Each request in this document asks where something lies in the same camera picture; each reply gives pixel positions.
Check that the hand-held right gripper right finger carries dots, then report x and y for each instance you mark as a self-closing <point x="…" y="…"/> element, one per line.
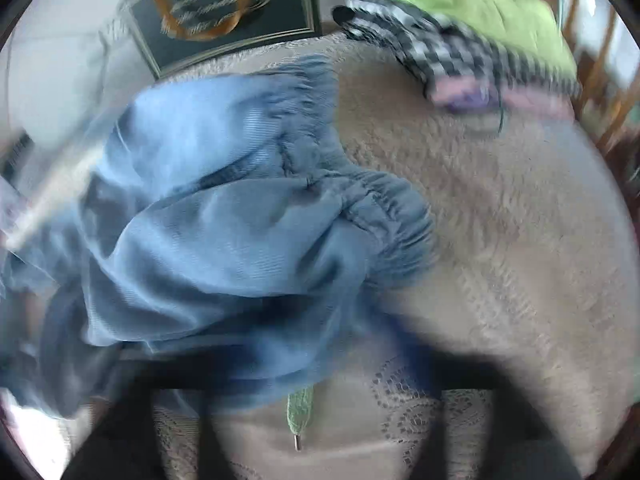
<point x="500" y="410"/>

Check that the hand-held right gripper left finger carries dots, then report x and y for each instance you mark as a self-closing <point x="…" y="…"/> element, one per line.
<point x="115" y="440"/>

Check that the blue pants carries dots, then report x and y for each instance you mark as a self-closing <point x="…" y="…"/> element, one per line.
<point x="200" y="210"/>

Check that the white lace tablecloth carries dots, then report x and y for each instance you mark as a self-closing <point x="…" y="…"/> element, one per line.
<point x="500" y="235"/>

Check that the pink purple cloth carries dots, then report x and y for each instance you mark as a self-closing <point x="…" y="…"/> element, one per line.
<point x="540" y="102"/>

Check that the black white checkered cloth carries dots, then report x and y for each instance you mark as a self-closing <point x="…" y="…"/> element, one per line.
<point x="425" y="45"/>

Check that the wooden chair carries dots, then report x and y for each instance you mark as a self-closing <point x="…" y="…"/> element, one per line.
<point x="600" y="50"/>

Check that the light green cloth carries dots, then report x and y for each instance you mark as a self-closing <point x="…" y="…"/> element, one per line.
<point x="490" y="5"/>

